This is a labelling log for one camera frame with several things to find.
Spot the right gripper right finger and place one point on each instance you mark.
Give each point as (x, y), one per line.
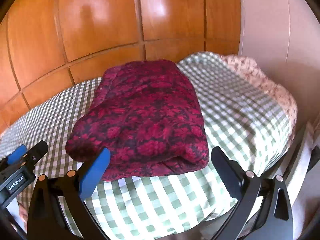
(274, 219)

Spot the floral pink bedsheet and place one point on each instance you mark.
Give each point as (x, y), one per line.
(248, 69)

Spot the person left hand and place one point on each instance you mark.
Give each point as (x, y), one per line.
(23, 213)

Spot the red floral knit garment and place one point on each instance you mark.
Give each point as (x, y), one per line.
(146, 113)

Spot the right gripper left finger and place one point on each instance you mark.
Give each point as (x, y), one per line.
(46, 219)

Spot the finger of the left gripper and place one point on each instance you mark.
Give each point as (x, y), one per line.
(37, 151)
(17, 154)

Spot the green checked bed cover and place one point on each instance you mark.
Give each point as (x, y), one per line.
(247, 124)

